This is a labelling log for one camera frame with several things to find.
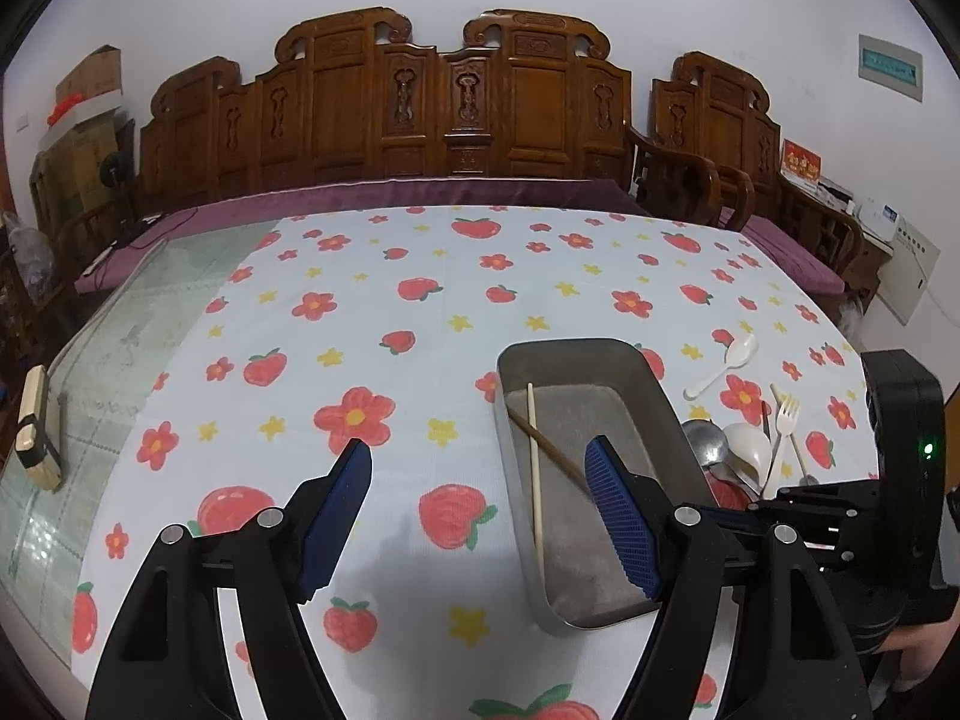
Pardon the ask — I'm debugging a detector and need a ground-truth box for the carved wooden armchair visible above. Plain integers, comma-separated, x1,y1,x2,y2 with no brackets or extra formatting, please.
651,51,893,308

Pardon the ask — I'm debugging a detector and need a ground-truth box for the wall electrical panel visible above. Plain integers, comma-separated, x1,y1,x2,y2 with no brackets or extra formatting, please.
857,34,925,101

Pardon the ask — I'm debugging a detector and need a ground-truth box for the red card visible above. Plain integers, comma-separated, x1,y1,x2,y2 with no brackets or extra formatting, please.
780,139,824,181

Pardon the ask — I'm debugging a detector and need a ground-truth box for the light wooden chopstick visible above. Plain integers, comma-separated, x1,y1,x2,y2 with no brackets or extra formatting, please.
526,382,545,595

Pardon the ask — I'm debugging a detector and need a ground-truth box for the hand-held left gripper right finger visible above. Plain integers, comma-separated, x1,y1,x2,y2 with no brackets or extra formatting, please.
583,435,875,720

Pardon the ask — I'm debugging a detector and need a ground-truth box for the small brown cardboard box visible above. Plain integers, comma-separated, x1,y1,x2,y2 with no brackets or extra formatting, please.
54,46,123,107

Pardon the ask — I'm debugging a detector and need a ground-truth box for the large cardboard box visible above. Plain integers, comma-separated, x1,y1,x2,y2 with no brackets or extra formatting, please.
30,109,140,230

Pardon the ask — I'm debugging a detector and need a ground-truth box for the wooden block brush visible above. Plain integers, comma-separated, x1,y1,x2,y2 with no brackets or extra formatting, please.
15,365,65,494

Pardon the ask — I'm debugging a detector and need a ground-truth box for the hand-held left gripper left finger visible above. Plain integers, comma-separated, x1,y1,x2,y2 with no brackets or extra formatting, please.
84,439,374,720

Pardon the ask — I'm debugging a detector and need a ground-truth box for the metal tray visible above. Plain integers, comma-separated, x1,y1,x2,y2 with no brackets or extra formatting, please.
495,337,702,638

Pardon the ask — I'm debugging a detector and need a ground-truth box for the person's right hand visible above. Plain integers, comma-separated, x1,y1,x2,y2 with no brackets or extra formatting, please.
874,619,960,720

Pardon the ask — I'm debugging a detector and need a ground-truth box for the small white spoon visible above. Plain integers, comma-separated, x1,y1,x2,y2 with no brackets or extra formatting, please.
682,334,760,400

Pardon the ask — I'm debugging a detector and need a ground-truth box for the large white ladle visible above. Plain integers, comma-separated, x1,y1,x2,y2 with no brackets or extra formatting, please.
720,422,773,486

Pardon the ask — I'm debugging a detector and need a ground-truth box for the purple armchair cushion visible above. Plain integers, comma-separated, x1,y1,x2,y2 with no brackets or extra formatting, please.
720,214,847,297

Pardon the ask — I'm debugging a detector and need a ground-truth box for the clear plastic bag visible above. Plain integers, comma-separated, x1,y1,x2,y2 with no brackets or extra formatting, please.
0,210,55,310

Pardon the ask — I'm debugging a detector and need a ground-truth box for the white plastic fork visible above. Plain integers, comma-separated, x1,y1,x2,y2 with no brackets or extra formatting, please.
761,394,802,492

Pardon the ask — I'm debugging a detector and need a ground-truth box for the metal ladle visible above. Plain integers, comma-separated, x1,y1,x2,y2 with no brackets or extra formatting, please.
681,420,760,502

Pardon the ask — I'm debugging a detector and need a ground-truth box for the dark brown chopstick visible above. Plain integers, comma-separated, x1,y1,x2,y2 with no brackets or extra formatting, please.
510,411,593,490

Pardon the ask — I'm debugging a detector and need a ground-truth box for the floral strawberry print tablecloth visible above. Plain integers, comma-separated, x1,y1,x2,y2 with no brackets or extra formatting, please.
71,204,882,720

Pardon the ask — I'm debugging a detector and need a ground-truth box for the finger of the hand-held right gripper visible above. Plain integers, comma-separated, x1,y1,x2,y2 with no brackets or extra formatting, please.
701,480,880,537
808,531,877,577

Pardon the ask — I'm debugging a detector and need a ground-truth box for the carved wooden bench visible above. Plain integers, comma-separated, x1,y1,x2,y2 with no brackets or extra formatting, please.
135,6,722,227

